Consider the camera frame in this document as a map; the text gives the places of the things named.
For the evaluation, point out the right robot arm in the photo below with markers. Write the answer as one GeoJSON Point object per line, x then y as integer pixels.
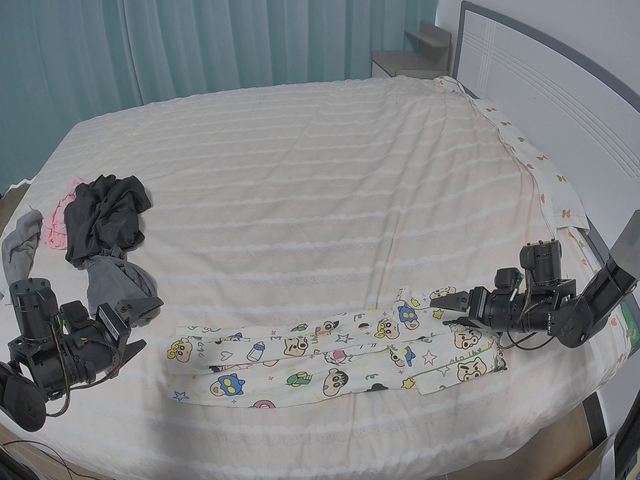
{"type": "Point", "coordinates": [585, 313]}

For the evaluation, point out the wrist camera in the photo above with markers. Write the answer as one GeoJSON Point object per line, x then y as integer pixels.
{"type": "Point", "coordinates": [75, 314]}
{"type": "Point", "coordinates": [507, 279]}

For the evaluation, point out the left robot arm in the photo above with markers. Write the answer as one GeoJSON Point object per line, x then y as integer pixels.
{"type": "Point", "coordinates": [30, 318]}

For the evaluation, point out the grey bedside table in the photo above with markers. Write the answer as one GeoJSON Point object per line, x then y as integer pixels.
{"type": "Point", "coordinates": [410, 60]}
{"type": "Point", "coordinates": [595, 460]}

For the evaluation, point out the black garment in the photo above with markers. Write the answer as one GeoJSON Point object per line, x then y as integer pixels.
{"type": "Point", "coordinates": [105, 213]}

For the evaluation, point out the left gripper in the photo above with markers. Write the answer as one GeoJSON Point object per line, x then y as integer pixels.
{"type": "Point", "coordinates": [95, 353]}

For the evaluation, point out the pink garment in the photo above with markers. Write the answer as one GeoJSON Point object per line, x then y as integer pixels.
{"type": "Point", "coordinates": [55, 223]}

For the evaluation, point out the bed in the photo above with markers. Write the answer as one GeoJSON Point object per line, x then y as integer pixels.
{"type": "Point", "coordinates": [300, 168]}

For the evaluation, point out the blue-green curtain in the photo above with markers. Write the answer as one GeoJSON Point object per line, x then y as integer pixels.
{"type": "Point", "coordinates": [200, 33]}

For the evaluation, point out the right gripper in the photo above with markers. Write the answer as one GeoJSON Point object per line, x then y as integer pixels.
{"type": "Point", "coordinates": [502, 313]}

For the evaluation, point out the grey and white garment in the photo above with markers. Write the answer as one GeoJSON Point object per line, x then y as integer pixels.
{"type": "Point", "coordinates": [22, 248]}

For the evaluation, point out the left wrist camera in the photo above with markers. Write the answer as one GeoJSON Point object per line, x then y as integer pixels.
{"type": "Point", "coordinates": [75, 314]}

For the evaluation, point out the dark grey garment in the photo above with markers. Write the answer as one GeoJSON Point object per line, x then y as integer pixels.
{"type": "Point", "coordinates": [117, 283]}

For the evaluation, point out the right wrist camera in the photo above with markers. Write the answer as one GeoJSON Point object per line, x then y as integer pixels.
{"type": "Point", "coordinates": [507, 279]}

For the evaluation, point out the white printed pyjama top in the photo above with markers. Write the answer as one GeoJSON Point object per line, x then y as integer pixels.
{"type": "Point", "coordinates": [325, 368]}

